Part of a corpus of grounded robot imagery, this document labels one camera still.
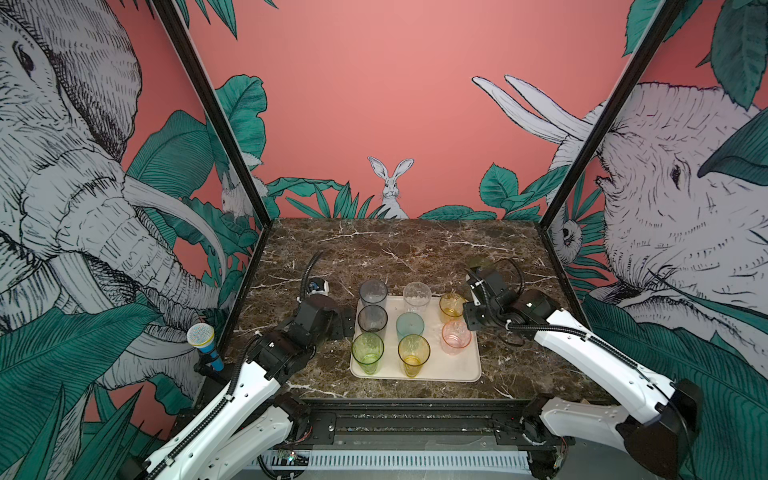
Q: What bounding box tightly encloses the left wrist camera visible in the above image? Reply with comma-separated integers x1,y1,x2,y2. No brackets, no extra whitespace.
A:
304,277,330,296

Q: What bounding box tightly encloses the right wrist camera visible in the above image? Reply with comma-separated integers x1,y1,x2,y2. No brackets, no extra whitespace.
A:
468,268,520,310

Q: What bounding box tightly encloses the beige plastic tray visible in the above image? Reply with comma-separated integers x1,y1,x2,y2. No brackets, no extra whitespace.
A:
348,296,482,382

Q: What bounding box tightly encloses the light green faceted tumbler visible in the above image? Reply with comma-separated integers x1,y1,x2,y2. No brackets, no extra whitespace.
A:
352,332,385,375

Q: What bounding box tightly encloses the yellow tall tumbler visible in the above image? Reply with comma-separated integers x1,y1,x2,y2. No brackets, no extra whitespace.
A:
397,334,431,378

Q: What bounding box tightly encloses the black left frame post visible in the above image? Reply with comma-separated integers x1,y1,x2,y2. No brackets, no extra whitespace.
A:
151,0,272,230

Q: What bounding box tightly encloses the black frame post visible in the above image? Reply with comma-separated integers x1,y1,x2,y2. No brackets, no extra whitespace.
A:
538,0,686,230
151,0,272,230

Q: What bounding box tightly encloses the green short tumbler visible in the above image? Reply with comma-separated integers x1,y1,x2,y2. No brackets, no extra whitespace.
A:
468,256,493,271

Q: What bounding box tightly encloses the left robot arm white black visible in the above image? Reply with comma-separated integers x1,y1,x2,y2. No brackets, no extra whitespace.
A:
118,294,354,479

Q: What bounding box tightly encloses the amber faceted tumbler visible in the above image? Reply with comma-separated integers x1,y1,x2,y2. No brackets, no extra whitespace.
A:
439,292,467,324

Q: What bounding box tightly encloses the dark smoky transparent tumbler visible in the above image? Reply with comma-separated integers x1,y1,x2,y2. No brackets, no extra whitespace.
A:
357,304,389,337

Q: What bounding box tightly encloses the black front frame rail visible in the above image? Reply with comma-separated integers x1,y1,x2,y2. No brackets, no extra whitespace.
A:
173,397,652,448

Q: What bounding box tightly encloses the black right frame post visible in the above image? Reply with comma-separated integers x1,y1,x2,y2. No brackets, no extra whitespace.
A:
538,0,686,230

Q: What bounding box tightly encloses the blue-grey transparent tumbler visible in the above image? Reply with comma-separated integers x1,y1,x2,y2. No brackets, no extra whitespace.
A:
359,279,389,306

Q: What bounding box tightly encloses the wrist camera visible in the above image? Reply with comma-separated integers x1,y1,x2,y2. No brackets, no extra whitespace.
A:
304,277,330,296
468,268,520,310

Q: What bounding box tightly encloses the white ribbed vent strip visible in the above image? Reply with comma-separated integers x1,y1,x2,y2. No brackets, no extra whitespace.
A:
261,450,531,474

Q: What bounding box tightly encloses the clear pink tall tumbler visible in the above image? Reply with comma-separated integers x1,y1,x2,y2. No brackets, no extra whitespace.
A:
403,282,432,314

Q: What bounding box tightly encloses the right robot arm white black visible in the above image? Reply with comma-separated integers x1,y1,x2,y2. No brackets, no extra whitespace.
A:
464,282,703,479

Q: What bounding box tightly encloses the pink faceted short tumbler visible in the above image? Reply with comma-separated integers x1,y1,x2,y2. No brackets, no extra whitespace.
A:
441,319,473,355

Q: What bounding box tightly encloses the teal frosted tumbler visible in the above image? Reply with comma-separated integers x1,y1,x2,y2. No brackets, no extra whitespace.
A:
396,312,425,340

